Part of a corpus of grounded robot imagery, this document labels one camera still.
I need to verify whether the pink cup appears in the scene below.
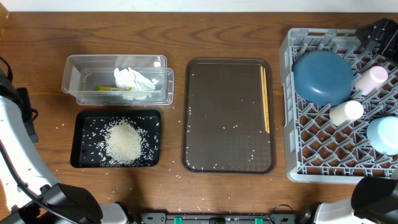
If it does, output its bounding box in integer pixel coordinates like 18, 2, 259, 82
354, 66, 388, 96

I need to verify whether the dark blue plate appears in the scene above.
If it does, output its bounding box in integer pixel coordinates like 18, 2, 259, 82
292, 50, 354, 106

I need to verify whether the cream white cup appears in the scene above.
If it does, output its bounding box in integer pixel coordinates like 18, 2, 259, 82
329, 100, 364, 126

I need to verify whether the light blue small bowl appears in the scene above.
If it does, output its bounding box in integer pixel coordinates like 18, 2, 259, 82
367, 116, 397, 156

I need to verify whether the wooden chopstick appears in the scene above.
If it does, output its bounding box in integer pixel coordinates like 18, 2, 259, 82
260, 66, 267, 132
262, 67, 271, 134

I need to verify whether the white tissue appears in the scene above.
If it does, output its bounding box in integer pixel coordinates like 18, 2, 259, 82
114, 67, 155, 91

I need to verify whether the pile of white rice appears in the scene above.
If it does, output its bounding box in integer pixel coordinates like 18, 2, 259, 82
96, 117, 159, 167

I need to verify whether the yellow green snack wrapper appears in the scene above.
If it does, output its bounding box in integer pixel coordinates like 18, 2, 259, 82
95, 85, 132, 91

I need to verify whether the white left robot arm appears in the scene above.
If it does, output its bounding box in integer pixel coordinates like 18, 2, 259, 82
1, 67, 134, 223

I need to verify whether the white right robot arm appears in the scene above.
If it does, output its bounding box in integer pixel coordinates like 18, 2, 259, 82
307, 19, 397, 223

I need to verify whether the grey dishwasher rack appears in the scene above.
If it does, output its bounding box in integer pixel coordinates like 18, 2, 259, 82
279, 28, 397, 184

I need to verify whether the clear plastic waste bin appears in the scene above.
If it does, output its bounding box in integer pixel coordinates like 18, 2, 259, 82
62, 55, 174, 106

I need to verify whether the black waste tray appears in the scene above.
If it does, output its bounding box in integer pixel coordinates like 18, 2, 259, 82
70, 110, 161, 168

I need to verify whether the dark brown serving tray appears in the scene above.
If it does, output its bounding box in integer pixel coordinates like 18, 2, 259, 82
182, 58, 276, 174

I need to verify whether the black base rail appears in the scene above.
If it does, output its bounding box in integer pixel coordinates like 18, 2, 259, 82
137, 212, 313, 224

